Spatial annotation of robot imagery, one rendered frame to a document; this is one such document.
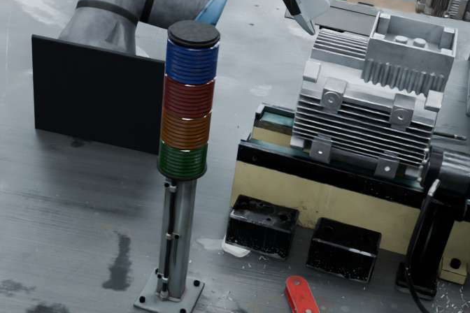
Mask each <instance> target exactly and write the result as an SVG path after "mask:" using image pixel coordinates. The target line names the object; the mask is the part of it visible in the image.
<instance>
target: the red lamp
mask: <svg viewBox="0 0 470 313"><path fill-rule="evenodd" d="M164 72H165V70H164ZM215 78H216V76H215ZM215 78H214V79H212V80H211V81H209V82H205V83H202V84H186V83H182V82H178V81H176V80H174V79H172V78H170V77H169V76H168V75H167V74H166V72H165V74H164V89H163V101H162V105H163V106H164V108H165V109H166V110H167V111H169V112H170V113H172V114H174V115H177V116H180V117H200V116H204V115H206V114H208V113H209V112H210V111H211V110H212V108H213V97H214V89H215Z"/></svg>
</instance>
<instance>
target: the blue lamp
mask: <svg viewBox="0 0 470 313"><path fill-rule="evenodd" d="M166 41H167V43H166V60H165V62H166V63H165V72H166V74H167V75H168V76H169V77H170V78H172V79H174V80H176V81H178V82H182V83H186V84H202V83H205V82H209V81H211V80H212V79H214V78H215V76H216V71H217V66H218V65H217V63H218V55H219V46H220V40H219V41H218V42H217V43H216V44H215V45H212V46H210V47H207V48H188V47H185V46H181V45H179V44H177V43H175V42H173V41H172V40H171V39H170V38H169V37H168V34H167V40H166Z"/></svg>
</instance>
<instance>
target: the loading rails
mask: <svg viewBox="0 0 470 313"><path fill-rule="evenodd" d="M294 114H295V110H292V109H289V108H284V107H280V106H277V105H272V104H269V103H265V102H261V103H260V105H259V107H258V108H257V110H256V112H255V119H254V124H253V130H252V138H250V136H251V131H248V130H245V132H244V134H243V136H242V137H241V141H240V142H239V144H238V151H237V156H236V165H235V171H234V181H233V186H232V195H231V200H230V206H231V207H233V206H234V204H235V202H236V199H237V198H238V195H240V194H242V195H244V196H249V197H252V198H257V199H260V200H263V201H267V202H270V203H273V204H276V205H282V206H285V207H288V208H292V209H295V210H298V211H300V213H299V218H298V222H297V225H298V226H303V227H306V228H310V229H313V230H315V226H316V224H317V221H318V218H320V217H326V218H328V219H333V220H336V221H340V222H343V223H345V224H350V225H353V226H359V227H362V228H366V229H369V230H372V231H376V232H379V233H381V234H382V236H381V240H380V247H379V248H381V249H386V250H388V251H391V252H396V253H399V254H403V255H406V252H407V249H408V244H409V242H410V239H411V236H412V233H413V229H414V227H415V224H416V221H417V219H418V216H419V214H420V202H421V197H422V190H423V187H421V186H420V184H419V182H417V180H411V179H408V178H405V177H404V174H401V173H396V175H395V178H393V180H388V179H385V178H381V177H377V176H374V175H373V174H374V170H371V169H368V168H363V167H360V166H355V165H352V164H349V163H343V162H341V161H336V160H333V159H331V161H330V164H328V163H323V162H320V161H316V160H312V159H311V156H309V154H310V150H307V149H304V150H303V151H300V150H295V149H292V148H290V140H291V137H292V130H293V123H294ZM467 273H470V200H469V199H467V211H466V214H465V216H464V219H463V221H461V222H458V221H455V222H454V224H453V228H452V231H451V232H450V236H449V238H448V241H447V244H446V248H445V249H444V252H443V256H442V257H441V261H440V264H439V278H440V279H444V280H448V281H450V282H454V283H458V284H464V282H465V280H466V278H467Z"/></svg>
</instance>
